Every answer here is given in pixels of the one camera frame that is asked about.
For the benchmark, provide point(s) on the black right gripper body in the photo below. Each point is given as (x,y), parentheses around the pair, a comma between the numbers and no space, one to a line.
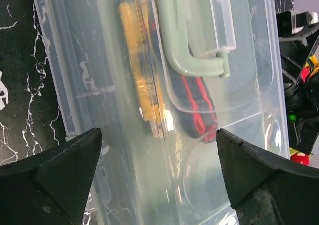
(298,40)

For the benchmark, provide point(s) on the yellow utility knife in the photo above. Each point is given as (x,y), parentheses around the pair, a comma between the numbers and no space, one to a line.
(134,15)

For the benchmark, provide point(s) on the yellow plastic bin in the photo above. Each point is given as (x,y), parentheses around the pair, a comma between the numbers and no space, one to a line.
(311,67)

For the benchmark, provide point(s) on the small red apples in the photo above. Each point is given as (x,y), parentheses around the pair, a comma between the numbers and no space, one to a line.
(299,157)

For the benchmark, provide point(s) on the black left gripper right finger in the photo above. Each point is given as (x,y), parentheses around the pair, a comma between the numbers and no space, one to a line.
(265,188)

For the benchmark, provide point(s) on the clear and green toolbox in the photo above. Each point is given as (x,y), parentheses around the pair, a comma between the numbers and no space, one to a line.
(150,171)

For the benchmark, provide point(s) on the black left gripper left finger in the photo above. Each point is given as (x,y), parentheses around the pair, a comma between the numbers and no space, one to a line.
(52,187)

